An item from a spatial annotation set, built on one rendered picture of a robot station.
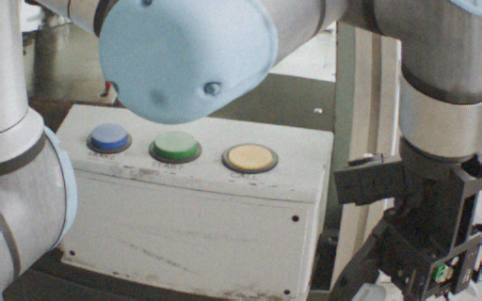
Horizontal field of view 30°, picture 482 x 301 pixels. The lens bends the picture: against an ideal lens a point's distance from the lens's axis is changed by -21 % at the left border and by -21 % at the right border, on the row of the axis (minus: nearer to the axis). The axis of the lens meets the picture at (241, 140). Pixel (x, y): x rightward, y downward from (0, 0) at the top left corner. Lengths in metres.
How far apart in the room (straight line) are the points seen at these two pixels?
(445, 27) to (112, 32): 0.20
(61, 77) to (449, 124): 0.78
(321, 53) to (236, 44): 0.76
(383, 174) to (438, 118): 0.11
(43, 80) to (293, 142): 0.39
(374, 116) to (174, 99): 0.51
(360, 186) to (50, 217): 0.31
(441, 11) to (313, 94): 0.62
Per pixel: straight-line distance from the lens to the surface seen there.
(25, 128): 0.86
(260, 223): 1.00
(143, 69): 0.48
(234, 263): 1.03
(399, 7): 0.57
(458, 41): 0.57
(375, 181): 0.69
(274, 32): 0.49
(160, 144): 1.01
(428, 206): 0.65
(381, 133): 0.97
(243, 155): 1.01
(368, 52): 0.94
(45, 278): 1.21
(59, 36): 1.36
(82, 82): 1.27
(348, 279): 0.67
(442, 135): 0.59
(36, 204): 0.87
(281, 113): 1.18
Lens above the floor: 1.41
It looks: 30 degrees down
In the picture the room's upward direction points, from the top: 2 degrees clockwise
